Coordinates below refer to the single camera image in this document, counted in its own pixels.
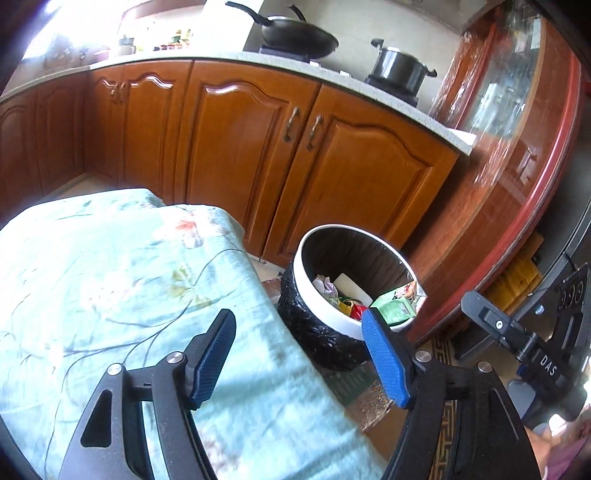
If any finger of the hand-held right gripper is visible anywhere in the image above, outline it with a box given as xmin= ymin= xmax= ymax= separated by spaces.
xmin=461 ymin=291 xmax=536 ymax=360

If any crumpled pale plastic wrapper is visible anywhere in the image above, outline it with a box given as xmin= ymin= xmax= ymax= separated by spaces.
xmin=312 ymin=274 xmax=343 ymax=304

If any black cooking pot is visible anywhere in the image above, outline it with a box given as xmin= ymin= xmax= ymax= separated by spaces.
xmin=370 ymin=39 xmax=437 ymax=93

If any wooden glass display cabinet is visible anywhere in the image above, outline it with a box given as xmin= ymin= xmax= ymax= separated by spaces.
xmin=406 ymin=0 xmax=587 ymax=343

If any shiny printed floor mat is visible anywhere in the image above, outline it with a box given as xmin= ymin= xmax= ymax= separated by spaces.
xmin=323 ymin=355 xmax=416 ymax=435

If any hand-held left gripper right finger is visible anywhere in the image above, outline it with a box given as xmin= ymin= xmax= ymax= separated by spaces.
xmin=361 ymin=307 xmax=543 ymax=480

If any white-rimmed black trash bin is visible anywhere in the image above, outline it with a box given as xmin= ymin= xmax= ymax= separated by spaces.
xmin=277 ymin=231 xmax=416 ymax=372

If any row of seasoning bottles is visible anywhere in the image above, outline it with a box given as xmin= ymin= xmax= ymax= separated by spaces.
xmin=152 ymin=28 xmax=193 ymax=51

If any pink clothing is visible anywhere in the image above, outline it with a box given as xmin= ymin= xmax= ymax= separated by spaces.
xmin=545 ymin=436 xmax=589 ymax=480

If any person's bare leg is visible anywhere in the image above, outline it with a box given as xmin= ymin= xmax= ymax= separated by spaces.
xmin=524 ymin=418 xmax=583 ymax=480

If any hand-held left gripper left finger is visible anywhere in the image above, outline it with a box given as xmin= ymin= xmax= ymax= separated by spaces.
xmin=58 ymin=308 xmax=238 ymax=480

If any wooden kitchen cabinet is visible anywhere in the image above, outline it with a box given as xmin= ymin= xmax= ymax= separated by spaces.
xmin=0 ymin=48 xmax=476 ymax=273

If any yellow wooden stool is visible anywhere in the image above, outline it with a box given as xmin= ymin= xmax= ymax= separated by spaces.
xmin=484 ymin=231 xmax=546 ymax=315

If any pale green floral blanket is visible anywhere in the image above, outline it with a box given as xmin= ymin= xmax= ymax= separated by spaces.
xmin=0 ymin=187 xmax=389 ymax=480

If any bronze cabinet door handle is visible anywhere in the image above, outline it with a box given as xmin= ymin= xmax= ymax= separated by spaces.
xmin=282 ymin=106 xmax=301 ymax=143
xmin=305 ymin=115 xmax=324 ymax=151

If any black wok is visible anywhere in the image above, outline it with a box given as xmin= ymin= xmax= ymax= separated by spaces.
xmin=225 ymin=1 xmax=341 ymax=60

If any white flat paper sheet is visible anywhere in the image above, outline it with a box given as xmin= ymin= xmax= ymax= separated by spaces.
xmin=333 ymin=273 xmax=371 ymax=306

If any green snack packet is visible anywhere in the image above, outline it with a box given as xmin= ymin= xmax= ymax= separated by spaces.
xmin=372 ymin=281 xmax=419 ymax=328

